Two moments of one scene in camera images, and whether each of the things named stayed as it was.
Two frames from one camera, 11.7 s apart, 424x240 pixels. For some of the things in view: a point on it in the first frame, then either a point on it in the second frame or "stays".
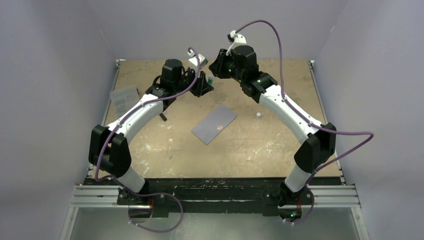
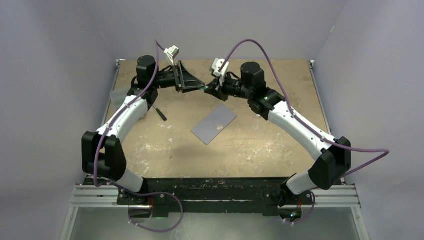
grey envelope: [209, 128] stays
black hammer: [163, 117] stays
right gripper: [217, 67] → [218, 91]
